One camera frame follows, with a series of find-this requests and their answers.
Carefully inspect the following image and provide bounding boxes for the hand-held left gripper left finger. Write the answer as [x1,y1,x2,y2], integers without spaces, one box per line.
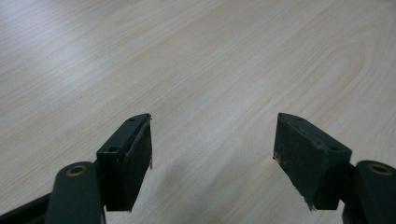
[95,113,153,213]

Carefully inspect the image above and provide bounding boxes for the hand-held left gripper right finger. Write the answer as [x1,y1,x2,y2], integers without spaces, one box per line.
[273,112,354,212]

